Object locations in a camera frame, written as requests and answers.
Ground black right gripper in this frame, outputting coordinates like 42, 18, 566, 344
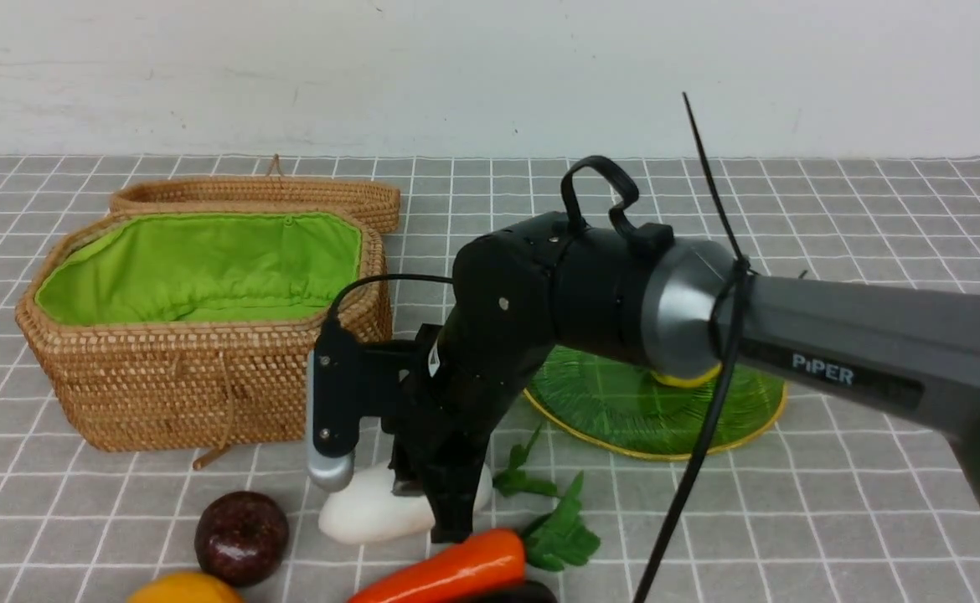
361, 323, 555, 544

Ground orange carrot with green leaves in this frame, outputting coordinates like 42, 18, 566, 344
350, 426, 601, 602

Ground white radish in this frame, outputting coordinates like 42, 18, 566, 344
318, 461, 493, 545

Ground dark purple eggplant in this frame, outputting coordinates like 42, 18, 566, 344
453, 580, 558, 603

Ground dark red passion fruit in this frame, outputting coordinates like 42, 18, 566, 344
193, 490, 290, 589

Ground yellow lemon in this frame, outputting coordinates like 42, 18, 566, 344
650, 363, 723, 389

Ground orange yellow mango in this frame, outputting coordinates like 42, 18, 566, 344
126, 572, 245, 603

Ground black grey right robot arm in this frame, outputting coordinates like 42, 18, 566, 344
393, 211, 980, 542

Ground green leaf-shaped glass plate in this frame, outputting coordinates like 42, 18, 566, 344
524, 347, 788, 462

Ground woven rattan basket lid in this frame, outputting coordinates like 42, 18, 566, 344
110, 154, 401, 234

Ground woven rattan basket green lining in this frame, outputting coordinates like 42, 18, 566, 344
14, 203, 387, 469

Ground grey checkered tablecloth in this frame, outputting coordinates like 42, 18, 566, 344
0, 156, 980, 602

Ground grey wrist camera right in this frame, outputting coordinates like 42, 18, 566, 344
305, 316, 363, 493

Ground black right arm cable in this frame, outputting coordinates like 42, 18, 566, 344
326, 91, 809, 603

